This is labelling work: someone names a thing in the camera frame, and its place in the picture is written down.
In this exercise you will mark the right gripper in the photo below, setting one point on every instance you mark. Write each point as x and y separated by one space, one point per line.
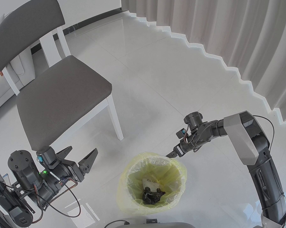
182 149

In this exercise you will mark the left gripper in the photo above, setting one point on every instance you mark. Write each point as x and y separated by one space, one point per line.
71 172

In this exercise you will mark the yellow plastic bag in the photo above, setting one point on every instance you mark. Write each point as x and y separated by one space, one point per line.
166 172

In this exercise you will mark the clear printed wrapper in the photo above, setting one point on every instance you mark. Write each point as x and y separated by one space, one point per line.
150 182

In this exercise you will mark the black plastic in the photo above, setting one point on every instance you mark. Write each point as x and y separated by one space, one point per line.
152 195

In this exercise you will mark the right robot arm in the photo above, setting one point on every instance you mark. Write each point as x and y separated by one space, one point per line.
242 136

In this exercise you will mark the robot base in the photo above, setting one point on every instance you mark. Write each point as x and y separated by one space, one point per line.
157 225

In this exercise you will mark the white trash bin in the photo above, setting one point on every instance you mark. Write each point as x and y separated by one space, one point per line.
131 182

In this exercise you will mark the grey and white chair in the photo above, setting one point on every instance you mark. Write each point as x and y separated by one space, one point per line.
62 91

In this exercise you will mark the white curtain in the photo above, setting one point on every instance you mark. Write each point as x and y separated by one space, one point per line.
204 13

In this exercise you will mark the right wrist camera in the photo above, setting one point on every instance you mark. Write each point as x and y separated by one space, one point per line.
181 134

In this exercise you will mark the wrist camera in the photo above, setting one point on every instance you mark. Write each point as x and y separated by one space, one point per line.
48 157
181 134

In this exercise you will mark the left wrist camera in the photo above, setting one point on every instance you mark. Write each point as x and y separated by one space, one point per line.
48 157

